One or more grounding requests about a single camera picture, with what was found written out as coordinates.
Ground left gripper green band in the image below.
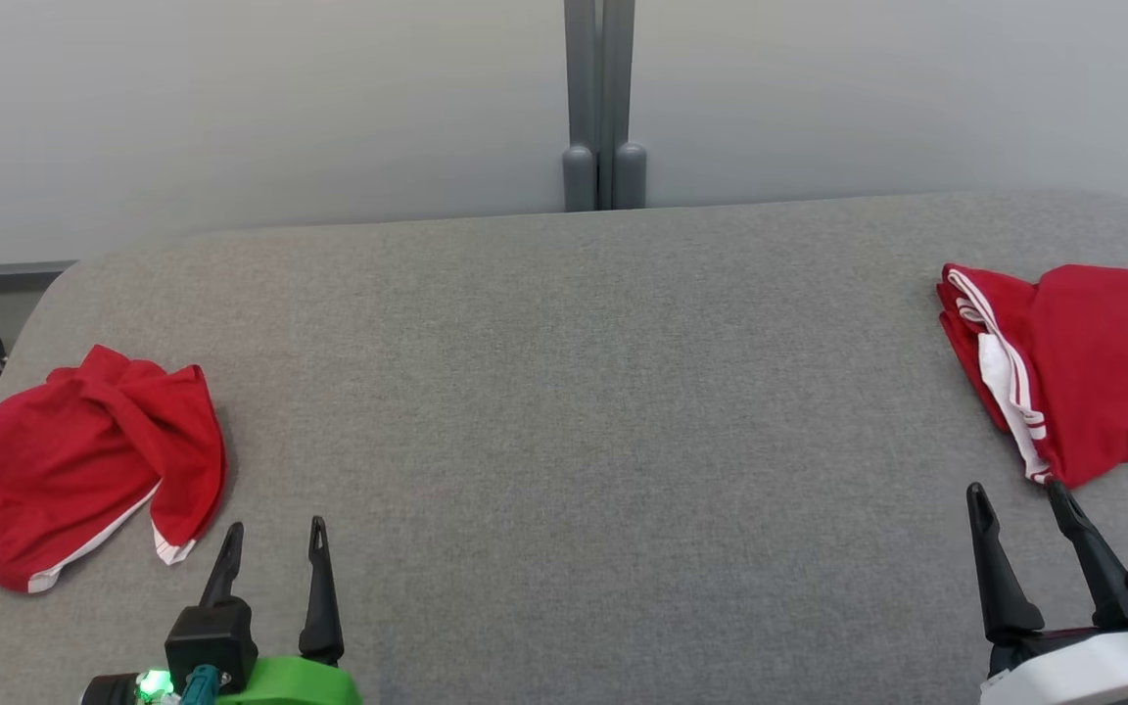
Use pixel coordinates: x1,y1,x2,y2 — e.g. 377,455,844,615
199,516,365,705

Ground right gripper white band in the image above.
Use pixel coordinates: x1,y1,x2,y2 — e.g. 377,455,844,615
966,479,1128,705

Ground red basketball jersey white trim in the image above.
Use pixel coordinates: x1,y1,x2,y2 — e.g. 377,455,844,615
936,262,1128,489

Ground red shorts white trim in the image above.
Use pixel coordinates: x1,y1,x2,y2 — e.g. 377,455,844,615
0,343,228,594

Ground left camera cable teal plug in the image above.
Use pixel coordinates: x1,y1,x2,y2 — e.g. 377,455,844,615
179,664,224,705

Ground grey partition post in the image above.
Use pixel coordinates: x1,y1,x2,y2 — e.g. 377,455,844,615
600,0,647,211
562,0,601,212

